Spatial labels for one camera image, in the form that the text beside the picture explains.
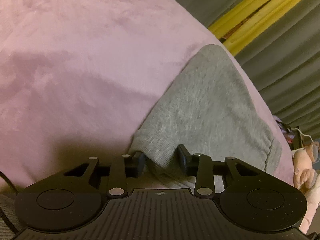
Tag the pink plush toy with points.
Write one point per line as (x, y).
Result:
(306, 180)

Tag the pink velvet bed cover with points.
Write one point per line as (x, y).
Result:
(79, 77)

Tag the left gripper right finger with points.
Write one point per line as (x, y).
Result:
(199, 166)

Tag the grey curtain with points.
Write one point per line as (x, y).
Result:
(282, 62)

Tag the grey sweatpants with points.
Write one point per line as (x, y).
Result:
(210, 108)

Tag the dark purple cloth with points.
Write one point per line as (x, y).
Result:
(286, 130)

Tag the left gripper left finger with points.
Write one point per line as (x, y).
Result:
(126, 166)

